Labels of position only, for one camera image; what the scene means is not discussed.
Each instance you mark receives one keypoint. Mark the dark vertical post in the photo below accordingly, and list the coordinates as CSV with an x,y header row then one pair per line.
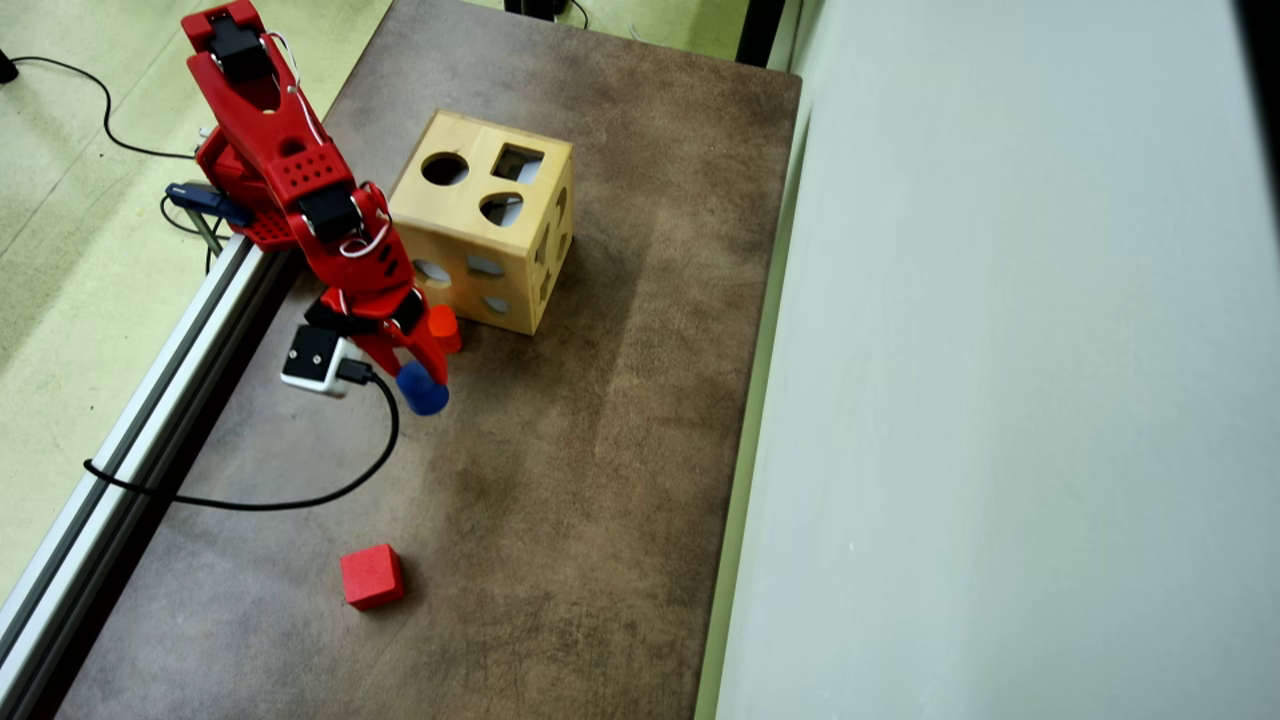
x,y
760,30

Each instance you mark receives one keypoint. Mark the small black floor object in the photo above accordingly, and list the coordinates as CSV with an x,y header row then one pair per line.
x,y
7,66

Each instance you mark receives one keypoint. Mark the aluminium profile rail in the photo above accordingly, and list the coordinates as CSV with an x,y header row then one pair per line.
x,y
150,420

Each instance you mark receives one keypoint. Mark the black stand base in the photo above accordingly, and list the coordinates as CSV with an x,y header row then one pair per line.
x,y
535,8

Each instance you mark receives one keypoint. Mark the blue clamp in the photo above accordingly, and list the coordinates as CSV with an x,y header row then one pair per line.
x,y
205,200

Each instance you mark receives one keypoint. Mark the blue cylinder block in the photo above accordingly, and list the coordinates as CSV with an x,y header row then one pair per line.
x,y
425,395

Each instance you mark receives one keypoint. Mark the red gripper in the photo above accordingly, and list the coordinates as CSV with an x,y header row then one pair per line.
x,y
392,343

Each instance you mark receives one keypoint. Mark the orange half-round block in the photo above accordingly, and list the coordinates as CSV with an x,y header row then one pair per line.
x,y
445,330

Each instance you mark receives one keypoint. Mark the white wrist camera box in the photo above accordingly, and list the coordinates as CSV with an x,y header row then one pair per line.
x,y
312,358

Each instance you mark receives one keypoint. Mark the red robot arm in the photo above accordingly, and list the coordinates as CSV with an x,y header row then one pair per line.
x,y
270,120

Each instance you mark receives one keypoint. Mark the red cube block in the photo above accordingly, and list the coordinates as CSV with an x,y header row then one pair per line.
x,y
372,578

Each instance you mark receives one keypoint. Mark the wooden shape sorter box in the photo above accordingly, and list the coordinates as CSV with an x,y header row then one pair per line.
x,y
470,235

